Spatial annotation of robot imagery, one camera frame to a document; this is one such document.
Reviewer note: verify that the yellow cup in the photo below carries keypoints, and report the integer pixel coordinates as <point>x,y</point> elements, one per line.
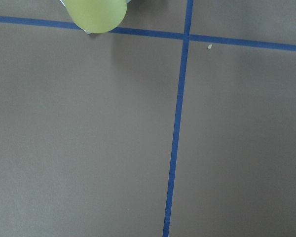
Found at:
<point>97,16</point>

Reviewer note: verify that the white wire cup rack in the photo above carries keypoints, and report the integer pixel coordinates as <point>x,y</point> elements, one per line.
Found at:
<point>87,32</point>

